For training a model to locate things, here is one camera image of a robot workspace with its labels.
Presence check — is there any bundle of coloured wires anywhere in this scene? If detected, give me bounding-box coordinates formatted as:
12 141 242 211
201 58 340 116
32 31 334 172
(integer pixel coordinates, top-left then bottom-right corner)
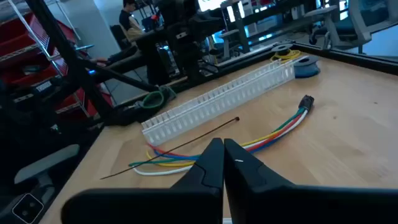
128 107 307 167

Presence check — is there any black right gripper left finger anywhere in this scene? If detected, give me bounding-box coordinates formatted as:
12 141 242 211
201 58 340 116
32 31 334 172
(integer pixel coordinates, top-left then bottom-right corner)
61 138 224 224

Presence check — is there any blue wire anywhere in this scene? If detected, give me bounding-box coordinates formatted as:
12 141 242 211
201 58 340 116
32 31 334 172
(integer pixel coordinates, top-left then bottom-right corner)
152 114 307 160

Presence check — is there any grey office chair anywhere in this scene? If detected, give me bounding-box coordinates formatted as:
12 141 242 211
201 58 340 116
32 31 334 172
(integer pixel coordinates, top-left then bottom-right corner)
0 143 81 224

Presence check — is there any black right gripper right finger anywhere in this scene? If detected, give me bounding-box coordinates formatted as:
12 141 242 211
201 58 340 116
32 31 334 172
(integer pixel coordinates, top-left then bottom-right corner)
224 139 398 224

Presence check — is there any white black tape roll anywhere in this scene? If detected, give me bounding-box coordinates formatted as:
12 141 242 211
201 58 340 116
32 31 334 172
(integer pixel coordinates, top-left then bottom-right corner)
293 55 321 79

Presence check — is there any white blue office chair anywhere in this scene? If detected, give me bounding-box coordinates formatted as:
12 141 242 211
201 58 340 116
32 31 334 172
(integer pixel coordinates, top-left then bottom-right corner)
303 0 398 55

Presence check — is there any black taped wire end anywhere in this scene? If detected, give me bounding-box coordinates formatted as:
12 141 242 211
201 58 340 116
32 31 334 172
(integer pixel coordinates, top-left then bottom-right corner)
298 94 315 112

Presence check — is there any yellow wire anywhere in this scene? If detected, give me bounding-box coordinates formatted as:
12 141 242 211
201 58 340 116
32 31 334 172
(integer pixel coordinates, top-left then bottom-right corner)
145 111 307 168

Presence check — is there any person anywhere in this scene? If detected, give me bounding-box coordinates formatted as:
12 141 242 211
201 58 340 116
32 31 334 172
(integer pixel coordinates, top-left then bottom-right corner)
119 0 146 41

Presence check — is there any bundle of coloured cables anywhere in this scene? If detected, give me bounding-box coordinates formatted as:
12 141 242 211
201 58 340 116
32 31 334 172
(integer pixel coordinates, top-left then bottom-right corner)
132 112 309 177

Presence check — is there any red storage bin shelving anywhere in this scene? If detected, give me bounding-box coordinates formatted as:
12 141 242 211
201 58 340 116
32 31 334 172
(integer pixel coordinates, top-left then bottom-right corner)
0 12 114 121

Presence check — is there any black zip tie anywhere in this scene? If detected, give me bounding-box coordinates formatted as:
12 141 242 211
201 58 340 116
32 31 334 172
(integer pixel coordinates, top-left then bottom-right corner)
99 116 241 180

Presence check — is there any white slotted cable duct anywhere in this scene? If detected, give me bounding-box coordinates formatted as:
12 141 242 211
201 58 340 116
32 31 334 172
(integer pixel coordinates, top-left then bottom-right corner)
141 57 296 147

